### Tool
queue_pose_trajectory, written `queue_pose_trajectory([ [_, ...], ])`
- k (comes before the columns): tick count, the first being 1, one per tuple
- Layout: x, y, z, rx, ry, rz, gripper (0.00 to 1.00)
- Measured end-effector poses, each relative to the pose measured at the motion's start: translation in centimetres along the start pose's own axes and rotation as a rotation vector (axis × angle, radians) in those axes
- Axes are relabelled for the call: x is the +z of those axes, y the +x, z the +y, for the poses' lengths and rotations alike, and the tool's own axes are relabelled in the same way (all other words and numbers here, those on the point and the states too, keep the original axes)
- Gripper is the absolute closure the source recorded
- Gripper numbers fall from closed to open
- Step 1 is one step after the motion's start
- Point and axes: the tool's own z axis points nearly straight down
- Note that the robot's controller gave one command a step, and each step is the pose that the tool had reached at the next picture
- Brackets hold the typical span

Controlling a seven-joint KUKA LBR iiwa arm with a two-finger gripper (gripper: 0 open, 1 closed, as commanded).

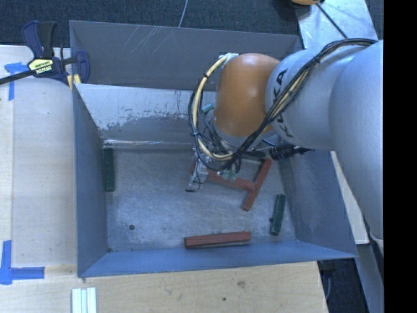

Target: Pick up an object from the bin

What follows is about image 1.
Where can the grey metal bin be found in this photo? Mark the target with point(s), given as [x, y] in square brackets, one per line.
[156, 207]

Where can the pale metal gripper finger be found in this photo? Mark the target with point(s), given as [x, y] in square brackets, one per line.
[192, 187]
[202, 176]

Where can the black cylinder on white bracket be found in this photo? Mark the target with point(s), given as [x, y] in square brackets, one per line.
[285, 152]

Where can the dark green flat block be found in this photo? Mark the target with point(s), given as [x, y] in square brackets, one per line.
[278, 214]
[109, 169]

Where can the pale wood board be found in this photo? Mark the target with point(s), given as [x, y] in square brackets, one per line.
[42, 174]

